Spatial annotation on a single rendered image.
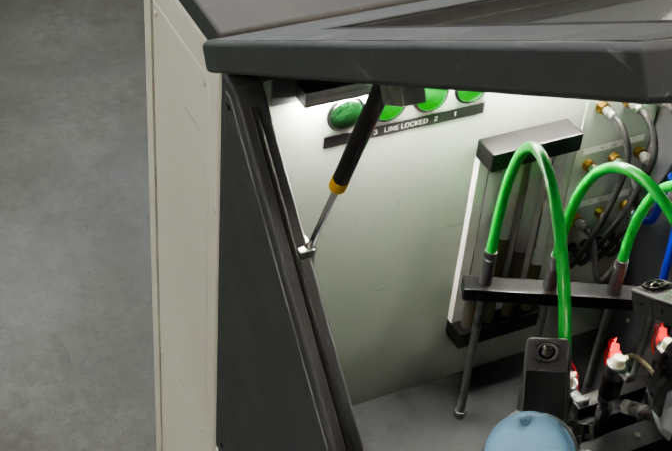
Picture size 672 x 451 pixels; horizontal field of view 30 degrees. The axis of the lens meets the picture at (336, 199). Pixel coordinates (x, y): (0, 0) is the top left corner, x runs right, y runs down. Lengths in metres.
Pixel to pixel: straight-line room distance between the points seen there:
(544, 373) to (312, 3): 0.53
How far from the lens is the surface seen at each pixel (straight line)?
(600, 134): 1.81
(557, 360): 1.29
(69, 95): 4.04
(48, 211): 3.58
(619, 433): 1.76
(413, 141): 1.62
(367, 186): 1.63
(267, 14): 1.49
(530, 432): 1.08
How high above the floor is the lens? 2.25
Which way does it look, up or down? 38 degrees down
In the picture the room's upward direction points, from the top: 5 degrees clockwise
